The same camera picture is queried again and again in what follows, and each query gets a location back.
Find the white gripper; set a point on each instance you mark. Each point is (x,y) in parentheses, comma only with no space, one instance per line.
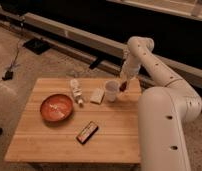
(128,71)

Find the black floor mat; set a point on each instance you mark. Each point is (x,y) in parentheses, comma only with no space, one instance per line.
(38,46)

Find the orange ceramic bowl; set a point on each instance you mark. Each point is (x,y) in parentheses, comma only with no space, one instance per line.
(56,107)

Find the wooden table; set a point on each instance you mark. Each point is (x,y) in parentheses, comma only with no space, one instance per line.
(116,140)

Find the long beige wall rail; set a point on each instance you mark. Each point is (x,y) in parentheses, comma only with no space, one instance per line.
(35,26)

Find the beige sponge block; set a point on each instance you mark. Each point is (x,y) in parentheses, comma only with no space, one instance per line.
(97,96)

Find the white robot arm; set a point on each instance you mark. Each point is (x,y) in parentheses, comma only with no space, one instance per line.
(162,109)

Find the white ceramic cup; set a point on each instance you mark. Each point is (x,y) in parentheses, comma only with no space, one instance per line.
(111,90)

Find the dark red pepper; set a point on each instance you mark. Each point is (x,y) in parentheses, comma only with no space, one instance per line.
(123,86)

